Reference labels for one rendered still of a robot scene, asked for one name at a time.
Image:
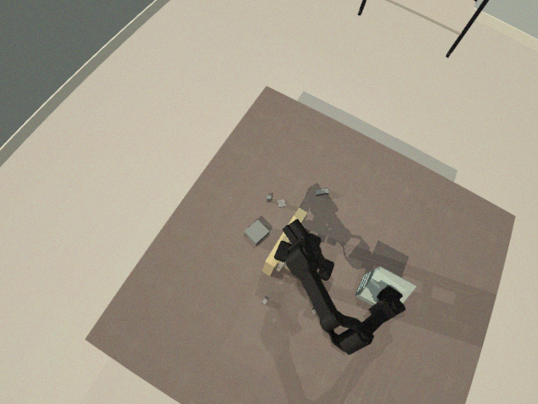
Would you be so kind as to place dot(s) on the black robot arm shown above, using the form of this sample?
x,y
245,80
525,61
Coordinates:
x,y
303,258

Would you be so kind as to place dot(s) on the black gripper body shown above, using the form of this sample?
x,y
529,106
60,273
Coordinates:
x,y
325,269

